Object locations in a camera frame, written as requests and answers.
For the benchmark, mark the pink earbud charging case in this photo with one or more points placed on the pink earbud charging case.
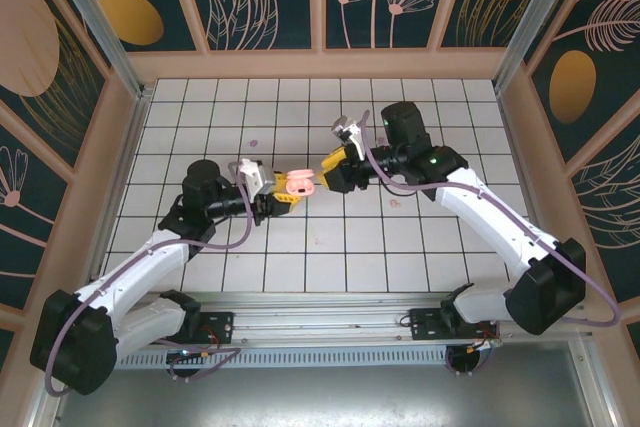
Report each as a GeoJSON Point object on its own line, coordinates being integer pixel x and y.
{"type": "Point", "coordinates": [301, 182]}

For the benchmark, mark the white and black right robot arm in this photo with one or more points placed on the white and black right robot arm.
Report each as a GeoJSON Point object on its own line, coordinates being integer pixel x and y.
{"type": "Point", "coordinates": [490, 217]}

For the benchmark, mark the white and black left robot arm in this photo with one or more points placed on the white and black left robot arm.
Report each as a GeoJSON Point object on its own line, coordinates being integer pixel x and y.
{"type": "Point", "coordinates": [150, 262]}

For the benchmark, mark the grey metal base panel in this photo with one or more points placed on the grey metal base panel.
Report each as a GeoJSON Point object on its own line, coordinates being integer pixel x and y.
{"type": "Point", "coordinates": [325, 397]}

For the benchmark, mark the aluminium side rail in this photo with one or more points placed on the aluminium side rail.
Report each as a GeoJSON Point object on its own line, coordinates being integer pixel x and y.
{"type": "Point", "coordinates": [536, 197]}
{"type": "Point", "coordinates": [114, 197]}

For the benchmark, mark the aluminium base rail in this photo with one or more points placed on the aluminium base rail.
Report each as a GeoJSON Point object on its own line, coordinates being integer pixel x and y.
{"type": "Point", "coordinates": [320, 322]}

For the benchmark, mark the aluminium frame post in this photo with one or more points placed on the aluminium frame post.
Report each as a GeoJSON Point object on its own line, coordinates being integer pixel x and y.
{"type": "Point", "coordinates": [531, 22]}
{"type": "Point", "coordinates": [100, 22]}

